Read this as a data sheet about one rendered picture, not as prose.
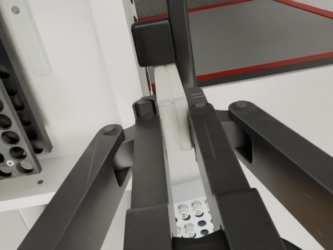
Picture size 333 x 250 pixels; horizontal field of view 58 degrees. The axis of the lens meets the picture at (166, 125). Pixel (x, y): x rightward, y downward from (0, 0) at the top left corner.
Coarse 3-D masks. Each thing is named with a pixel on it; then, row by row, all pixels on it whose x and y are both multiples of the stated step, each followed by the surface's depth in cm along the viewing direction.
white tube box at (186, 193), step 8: (184, 184) 43; (192, 184) 43; (200, 184) 42; (176, 192) 42; (184, 192) 42; (192, 192) 41; (200, 192) 41; (176, 200) 41; (184, 200) 40; (192, 200) 40; (200, 200) 41; (176, 208) 41; (192, 208) 41; (176, 216) 42; (192, 216) 42; (200, 216) 43; (208, 216) 42; (176, 224) 43; (184, 224) 43; (200, 224) 44; (208, 224) 43; (184, 232) 44; (200, 232) 44; (208, 232) 44
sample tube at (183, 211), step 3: (183, 204) 41; (180, 207) 41; (183, 207) 41; (186, 207) 41; (180, 210) 40; (183, 210) 40; (186, 210) 40; (180, 213) 40; (183, 213) 40; (186, 213) 40; (180, 216) 40; (183, 216) 40; (186, 216) 40
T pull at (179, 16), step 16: (176, 0) 18; (176, 16) 18; (144, 32) 18; (160, 32) 18; (176, 32) 18; (144, 48) 19; (160, 48) 19; (176, 48) 19; (144, 64) 19; (176, 64) 20; (192, 64) 20; (192, 80) 20
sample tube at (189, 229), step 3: (186, 225) 43; (189, 225) 43; (192, 225) 43; (186, 228) 42; (189, 228) 42; (192, 228) 42; (186, 231) 42; (189, 231) 42; (192, 231) 42; (186, 234) 42; (189, 234) 42; (192, 234) 42
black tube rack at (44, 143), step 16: (0, 32) 22; (0, 48) 22; (0, 64) 23; (16, 64) 24; (16, 80) 24; (16, 96) 24; (16, 112) 25; (32, 112) 25; (32, 128) 26; (0, 144) 23; (32, 144) 27; (48, 144) 27; (0, 160) 24; (0, 176) 24; (16, 176) 24
